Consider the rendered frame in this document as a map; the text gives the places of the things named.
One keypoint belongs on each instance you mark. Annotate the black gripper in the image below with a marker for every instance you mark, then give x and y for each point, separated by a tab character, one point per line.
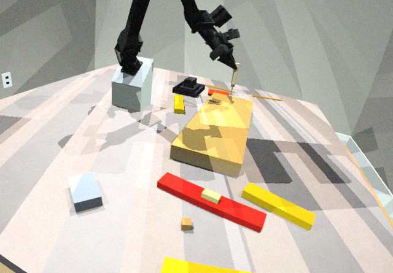
221	49

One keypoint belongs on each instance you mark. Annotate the tan rectangular panel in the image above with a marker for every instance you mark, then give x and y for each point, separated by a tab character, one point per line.
216	136

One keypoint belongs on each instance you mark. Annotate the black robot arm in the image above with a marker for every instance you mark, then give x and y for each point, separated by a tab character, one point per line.
129	41

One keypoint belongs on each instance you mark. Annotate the small tan cube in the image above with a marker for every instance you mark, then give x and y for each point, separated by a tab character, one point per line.
186	224

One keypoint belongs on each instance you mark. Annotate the red flat bar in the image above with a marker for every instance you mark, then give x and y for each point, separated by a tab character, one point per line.
213	202

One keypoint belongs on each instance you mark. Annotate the orange-handled awl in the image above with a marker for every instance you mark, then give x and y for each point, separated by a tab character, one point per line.
211	91

